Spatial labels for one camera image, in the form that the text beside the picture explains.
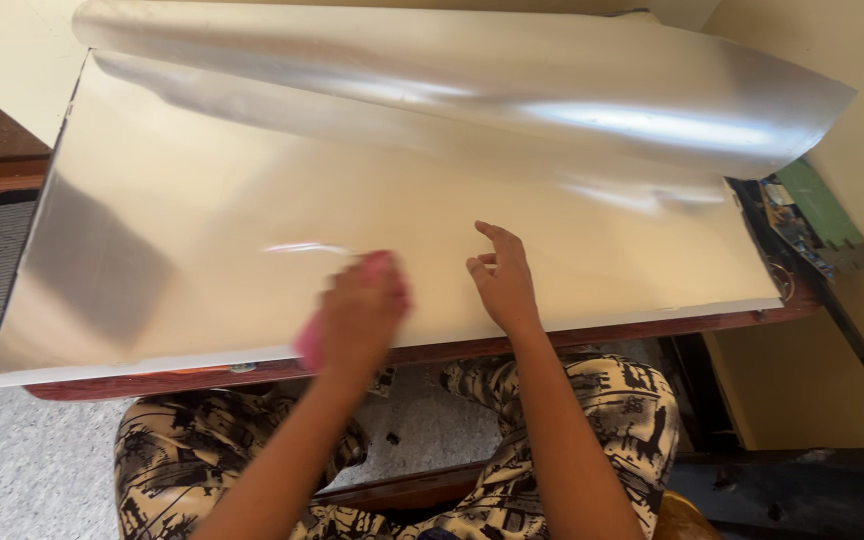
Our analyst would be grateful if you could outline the large silver reflective sheet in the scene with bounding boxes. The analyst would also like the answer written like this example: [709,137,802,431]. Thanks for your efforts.
[0,0,858,390]

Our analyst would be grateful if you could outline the black metal strip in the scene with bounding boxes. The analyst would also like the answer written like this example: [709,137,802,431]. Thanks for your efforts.
[728,178,864,393]

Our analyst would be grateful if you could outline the dark wooden table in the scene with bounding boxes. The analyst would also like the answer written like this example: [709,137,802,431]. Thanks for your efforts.
[24,288,823,402]

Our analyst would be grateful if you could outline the person's right hand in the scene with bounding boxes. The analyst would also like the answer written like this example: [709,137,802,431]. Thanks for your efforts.
[465,220,543,339]

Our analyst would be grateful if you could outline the pink cloth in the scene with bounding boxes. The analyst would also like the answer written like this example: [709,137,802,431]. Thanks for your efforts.
[293,250,409,374]

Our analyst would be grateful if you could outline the metal key ring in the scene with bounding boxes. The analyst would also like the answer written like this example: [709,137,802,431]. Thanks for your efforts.
[769,258,798,303]

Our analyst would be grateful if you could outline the wooden stool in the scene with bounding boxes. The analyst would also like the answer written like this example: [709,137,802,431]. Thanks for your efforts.
[653,489,724,540]

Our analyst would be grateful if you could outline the green circuit board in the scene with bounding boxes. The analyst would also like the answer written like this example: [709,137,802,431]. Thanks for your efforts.
[758,157,864,277]

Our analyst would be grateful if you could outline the person's left hand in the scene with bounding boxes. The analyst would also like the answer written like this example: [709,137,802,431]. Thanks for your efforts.
[317,253,411,376]

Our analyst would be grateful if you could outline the black and cream patterned trousers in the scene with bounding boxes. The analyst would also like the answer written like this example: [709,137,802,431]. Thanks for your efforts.
[114,354,681,540]

